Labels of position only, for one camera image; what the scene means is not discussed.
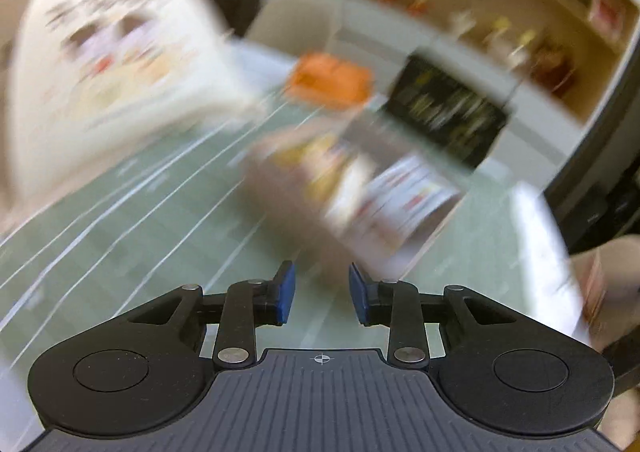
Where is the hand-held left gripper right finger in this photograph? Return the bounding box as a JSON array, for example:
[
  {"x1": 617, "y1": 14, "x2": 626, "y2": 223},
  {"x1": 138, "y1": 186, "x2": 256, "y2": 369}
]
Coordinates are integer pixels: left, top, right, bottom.
[{"x1": 349, "y1": 263, "x2": 518, "y2": 370}]

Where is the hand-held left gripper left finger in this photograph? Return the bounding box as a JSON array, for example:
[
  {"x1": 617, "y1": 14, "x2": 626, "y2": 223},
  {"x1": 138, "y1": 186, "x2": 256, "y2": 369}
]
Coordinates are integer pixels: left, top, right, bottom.
[{"x1": 127, "y1": 261, "x2": 296, "y2": 370}]

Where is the pink cardboard box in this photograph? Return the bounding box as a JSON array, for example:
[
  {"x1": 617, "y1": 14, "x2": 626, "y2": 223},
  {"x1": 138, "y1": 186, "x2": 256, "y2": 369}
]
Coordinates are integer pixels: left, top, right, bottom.
[{"x1": 240, "y1": 119, "x2": 467, "y2": 279}]

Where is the green checked tablecloth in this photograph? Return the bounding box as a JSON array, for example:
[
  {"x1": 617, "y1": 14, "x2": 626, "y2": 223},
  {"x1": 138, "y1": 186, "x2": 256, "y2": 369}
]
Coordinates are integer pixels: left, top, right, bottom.
[{"x1": 0, "y1": 39, "x2": 591, "y2": 364}]

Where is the black printed bag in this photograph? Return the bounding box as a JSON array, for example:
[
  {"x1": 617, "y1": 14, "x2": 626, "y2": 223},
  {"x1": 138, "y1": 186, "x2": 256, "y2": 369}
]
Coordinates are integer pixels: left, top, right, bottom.
[{"x1": 382, "y1": 54, "x2": 512, "y2": 171}]

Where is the orange box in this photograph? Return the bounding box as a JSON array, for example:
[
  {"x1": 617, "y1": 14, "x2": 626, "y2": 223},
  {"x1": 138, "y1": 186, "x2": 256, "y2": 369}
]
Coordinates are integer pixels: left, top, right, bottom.
[{"x1": 285, "y1": 52, "x2": 374, "y2": 110}]

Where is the printed dome food cover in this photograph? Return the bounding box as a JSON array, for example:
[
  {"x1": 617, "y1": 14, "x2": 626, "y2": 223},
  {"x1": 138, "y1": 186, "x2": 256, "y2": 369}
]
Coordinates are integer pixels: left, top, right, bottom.
[{"x1": 7, "y1": 0, "x2": 263, "y2": 205}]

